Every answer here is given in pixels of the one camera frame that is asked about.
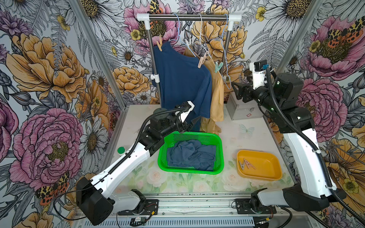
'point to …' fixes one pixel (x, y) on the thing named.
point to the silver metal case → (238, 109)
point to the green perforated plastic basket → (205, 138)
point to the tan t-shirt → (210, 125)
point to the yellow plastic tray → (258, 164)
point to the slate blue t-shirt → (192, 153)
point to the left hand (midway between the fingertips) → (193, 114)
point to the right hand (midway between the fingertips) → (237, 83)
